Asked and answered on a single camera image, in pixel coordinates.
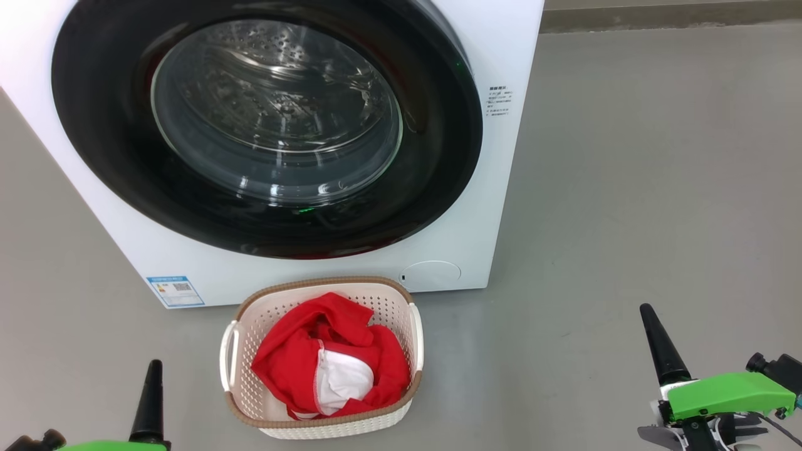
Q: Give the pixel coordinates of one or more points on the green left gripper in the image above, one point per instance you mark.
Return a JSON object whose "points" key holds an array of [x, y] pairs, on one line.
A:
{"points": [[113, 446]]}

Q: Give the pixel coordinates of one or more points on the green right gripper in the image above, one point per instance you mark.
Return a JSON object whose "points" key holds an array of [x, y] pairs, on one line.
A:
{"points": [[727, 394]]}

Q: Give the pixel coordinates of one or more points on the red jersey garment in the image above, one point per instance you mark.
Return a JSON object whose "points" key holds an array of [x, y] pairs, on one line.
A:
{"points": [[282, 363]]}

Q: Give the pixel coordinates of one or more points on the round black glass washer door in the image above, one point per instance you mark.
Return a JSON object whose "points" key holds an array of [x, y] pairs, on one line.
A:
{"points": [[94, 125]]}

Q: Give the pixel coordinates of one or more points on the cream perforated laundry basket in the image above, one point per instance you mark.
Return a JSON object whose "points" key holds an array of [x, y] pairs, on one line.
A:
{"points": [[263, 313]]}

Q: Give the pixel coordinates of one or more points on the white front-load washing machine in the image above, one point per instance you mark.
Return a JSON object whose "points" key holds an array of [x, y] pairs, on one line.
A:
{"points": [[489, 219]]}

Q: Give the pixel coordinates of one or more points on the blue energy label sticker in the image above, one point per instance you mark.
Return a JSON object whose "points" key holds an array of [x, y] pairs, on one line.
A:
{"points": [[175, 292]]}

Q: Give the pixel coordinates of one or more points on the round white filter cover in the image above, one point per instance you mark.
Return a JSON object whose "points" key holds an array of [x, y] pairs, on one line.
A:
{"points": [[432, 275]]}

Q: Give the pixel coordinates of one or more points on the small printed text sticker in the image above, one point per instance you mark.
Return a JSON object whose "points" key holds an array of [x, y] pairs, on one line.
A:
{"points": [[501, 101]]}

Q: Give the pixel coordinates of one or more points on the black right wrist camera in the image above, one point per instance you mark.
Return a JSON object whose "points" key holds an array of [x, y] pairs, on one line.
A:
{"points": [[783, 369]]}

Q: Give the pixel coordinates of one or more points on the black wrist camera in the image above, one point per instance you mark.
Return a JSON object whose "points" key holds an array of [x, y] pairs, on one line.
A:
{"points": [[37, 441], [783, 369]]}

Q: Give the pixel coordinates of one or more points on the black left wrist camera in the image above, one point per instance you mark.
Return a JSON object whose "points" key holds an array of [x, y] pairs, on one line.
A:
{"points": [[37, 441]]}

